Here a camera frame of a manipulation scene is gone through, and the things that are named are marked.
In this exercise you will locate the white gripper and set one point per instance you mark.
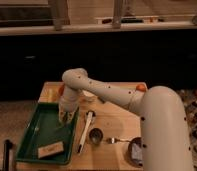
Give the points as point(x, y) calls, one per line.
point(69, 102)

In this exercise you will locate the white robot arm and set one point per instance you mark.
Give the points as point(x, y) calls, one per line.
point(164, 128)

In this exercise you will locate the green plastic tray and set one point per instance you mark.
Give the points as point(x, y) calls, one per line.
point(44, 129)

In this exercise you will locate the red bowl with beans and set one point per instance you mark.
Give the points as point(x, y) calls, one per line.
point(61, 90)

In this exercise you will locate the white round container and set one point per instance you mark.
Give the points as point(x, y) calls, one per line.
point(88, 96)

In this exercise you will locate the wooden block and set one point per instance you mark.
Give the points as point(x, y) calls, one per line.
point(50, 150)

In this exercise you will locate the silver fork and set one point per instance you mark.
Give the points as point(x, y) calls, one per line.
point(113, 140)

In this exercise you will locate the dark bowl with cloth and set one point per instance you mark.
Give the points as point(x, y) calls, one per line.
point(135, 152)

